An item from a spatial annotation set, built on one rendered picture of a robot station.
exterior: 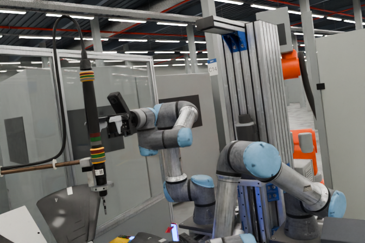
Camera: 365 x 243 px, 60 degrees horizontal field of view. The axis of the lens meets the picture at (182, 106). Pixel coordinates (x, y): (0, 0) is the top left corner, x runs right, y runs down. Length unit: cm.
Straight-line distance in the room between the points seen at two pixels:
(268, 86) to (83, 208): 101
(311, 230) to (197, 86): 428
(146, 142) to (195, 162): 421
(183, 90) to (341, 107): 327
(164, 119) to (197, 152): 389
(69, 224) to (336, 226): 84
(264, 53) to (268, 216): 80
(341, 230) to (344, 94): 150
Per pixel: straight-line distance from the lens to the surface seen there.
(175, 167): 169
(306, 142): 468
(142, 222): 234
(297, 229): 152
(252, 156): 107
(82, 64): 103
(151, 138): 127
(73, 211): 118
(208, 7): 800
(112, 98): 114
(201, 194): 170
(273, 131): 164
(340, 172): 259
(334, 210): 138
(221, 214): 123
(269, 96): 162
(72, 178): 189
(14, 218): 138
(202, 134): 556
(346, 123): 251
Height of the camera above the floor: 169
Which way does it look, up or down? 1 degrees down
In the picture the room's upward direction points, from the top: 7 degrees counter-clockwise
